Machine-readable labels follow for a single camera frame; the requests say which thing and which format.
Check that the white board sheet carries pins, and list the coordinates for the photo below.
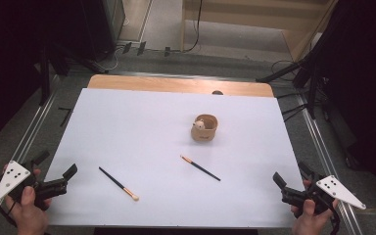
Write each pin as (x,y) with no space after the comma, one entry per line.
(143,130)

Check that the black makeup brush thin tip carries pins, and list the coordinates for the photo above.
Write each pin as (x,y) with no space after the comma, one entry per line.
(202,169)

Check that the grey cabinet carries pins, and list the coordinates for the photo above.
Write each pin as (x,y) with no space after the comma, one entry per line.
(116,16)

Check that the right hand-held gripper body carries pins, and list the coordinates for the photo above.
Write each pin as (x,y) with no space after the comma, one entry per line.
(336,191)

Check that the metal floor rail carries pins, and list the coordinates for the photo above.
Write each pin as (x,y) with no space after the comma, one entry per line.
(26,143)
(321,147)

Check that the black curtain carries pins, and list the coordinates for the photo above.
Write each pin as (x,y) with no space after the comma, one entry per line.
(365,81)
(6,65)

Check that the black metal stand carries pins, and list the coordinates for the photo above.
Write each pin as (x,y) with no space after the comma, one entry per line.
(44,84)
(312,88)

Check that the person's left hand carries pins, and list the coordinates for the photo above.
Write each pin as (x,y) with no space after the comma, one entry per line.
(29,217)

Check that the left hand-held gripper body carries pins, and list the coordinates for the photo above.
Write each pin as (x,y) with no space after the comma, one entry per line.
(11,178)

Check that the tan bear cup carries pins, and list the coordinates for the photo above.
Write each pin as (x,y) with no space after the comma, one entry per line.
(205,133)

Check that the wooden platform steps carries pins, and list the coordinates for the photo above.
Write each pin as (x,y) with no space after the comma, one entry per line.
(241,19)

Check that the person's right hand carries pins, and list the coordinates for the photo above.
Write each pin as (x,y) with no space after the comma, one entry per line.
(308,223)

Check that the dark table grommet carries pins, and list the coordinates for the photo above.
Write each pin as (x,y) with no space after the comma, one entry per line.
(217,92)

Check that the black makeup brush round head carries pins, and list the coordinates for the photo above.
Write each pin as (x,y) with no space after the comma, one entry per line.
(117,182)

